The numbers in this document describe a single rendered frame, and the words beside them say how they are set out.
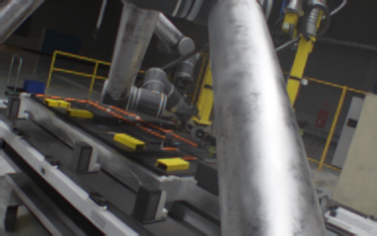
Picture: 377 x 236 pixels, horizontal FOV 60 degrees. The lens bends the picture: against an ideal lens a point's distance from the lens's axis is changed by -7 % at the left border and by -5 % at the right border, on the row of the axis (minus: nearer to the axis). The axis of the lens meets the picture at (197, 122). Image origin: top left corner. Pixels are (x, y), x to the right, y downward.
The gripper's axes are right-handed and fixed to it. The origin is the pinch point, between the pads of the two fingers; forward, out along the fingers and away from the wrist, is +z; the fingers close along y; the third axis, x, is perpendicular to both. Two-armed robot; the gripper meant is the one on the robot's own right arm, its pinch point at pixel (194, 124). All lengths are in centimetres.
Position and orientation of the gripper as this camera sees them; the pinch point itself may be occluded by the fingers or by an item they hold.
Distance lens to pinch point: 181.9
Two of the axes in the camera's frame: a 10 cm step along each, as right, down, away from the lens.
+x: 5.4, 2.6, -8.0
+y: -6.3, 7.5, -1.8
